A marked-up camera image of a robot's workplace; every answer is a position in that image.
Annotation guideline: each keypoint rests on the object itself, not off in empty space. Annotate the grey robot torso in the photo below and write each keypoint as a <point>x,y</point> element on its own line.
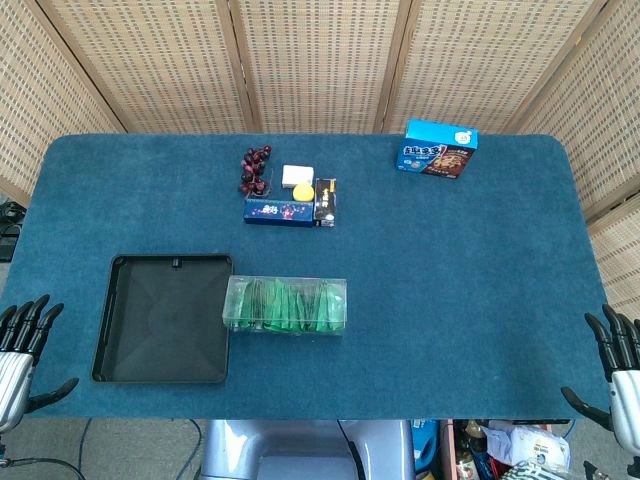
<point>300,450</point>

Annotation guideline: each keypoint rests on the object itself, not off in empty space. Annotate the black plastic tray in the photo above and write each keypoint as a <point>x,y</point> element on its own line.
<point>165,320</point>

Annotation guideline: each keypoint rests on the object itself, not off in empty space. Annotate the clear box of green packets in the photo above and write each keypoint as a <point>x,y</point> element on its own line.
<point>285,305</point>

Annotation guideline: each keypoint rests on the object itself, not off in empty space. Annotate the small white box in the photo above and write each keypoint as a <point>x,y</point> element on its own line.
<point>297,174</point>

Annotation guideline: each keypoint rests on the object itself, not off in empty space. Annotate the blue plastic snack package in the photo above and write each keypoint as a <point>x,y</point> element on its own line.
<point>424,445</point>

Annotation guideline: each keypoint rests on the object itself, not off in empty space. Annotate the yellow round object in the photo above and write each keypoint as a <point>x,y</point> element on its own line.
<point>303,193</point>

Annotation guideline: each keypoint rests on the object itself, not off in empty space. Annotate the black devices on floor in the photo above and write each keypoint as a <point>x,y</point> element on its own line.
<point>9,230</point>

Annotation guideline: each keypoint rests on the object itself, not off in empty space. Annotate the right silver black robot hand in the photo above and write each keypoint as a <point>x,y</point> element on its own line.
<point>627,395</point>

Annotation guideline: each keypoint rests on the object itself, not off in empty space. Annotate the white plastic bag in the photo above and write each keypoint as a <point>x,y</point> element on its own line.
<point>530,442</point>

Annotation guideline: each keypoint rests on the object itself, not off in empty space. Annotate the dark red grape bunch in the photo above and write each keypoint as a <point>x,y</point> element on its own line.
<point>251,170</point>

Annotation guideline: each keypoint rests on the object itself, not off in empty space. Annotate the blue felt table cover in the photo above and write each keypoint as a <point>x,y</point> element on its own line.
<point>450,300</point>

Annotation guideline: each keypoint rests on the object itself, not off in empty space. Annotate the woven folding screen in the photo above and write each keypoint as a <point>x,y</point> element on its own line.
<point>320,60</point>

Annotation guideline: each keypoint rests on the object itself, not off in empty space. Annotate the blue cookie box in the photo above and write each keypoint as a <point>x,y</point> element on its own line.
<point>435,150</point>

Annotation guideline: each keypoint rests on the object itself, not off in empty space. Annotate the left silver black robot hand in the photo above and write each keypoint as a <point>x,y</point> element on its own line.
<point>15,370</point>

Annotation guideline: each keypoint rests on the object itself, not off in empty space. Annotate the black box with gold text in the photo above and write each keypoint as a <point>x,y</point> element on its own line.
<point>325,202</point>

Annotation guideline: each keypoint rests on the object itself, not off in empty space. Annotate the long dark blue box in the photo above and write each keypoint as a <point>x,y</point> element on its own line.
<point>277,212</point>

